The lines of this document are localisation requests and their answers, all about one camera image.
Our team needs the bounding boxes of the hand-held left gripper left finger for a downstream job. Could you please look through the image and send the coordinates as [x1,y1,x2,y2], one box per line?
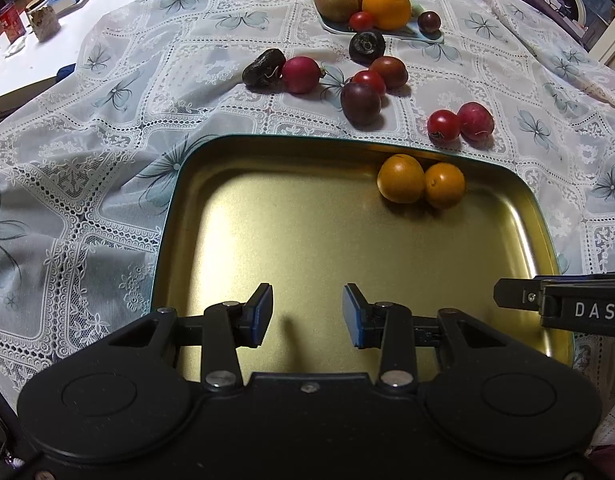
[108,282,274,392]

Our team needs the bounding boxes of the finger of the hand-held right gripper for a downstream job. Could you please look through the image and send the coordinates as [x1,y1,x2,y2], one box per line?
[493,277,542,312]

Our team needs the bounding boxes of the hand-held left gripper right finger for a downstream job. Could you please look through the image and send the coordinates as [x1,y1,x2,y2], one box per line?
[342,283,508,392]

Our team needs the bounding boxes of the gold metal tray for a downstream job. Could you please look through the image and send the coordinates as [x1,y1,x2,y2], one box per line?
[150,134,576,387]

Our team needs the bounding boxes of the small orange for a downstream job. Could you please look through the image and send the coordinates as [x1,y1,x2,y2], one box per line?
[377,154,427,204]
[425,162,466,209]

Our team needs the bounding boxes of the pink red radish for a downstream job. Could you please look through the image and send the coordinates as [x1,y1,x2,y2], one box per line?
[457,102,495,142]
[281,56,327,94]

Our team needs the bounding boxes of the purple plum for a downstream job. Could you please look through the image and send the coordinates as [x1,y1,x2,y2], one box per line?
[340,82,383,128]

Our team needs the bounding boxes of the dark wrinkled water chestnut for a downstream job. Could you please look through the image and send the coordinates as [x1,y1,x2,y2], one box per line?
[242,48,287,92]

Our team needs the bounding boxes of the dark red tomato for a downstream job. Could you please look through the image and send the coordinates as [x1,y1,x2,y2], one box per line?
[369,56,409,90]

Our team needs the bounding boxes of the light blue plate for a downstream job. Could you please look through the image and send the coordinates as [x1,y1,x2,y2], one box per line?
[310,0,445,45]

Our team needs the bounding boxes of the white lace floral tablecloth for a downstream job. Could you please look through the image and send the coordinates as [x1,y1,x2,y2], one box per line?
[0,0,615,463]

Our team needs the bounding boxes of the large orange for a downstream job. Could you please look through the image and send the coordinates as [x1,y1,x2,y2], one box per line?
[361,0,413,31]

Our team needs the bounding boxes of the brown kiwi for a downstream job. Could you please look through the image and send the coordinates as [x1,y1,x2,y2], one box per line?
[315,0,359,23]

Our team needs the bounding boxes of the patterned jar with lid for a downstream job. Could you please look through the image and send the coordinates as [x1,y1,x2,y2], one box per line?
[26,0,60,42]

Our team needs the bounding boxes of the red can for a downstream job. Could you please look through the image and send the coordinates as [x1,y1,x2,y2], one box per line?
[0,2,27,43]

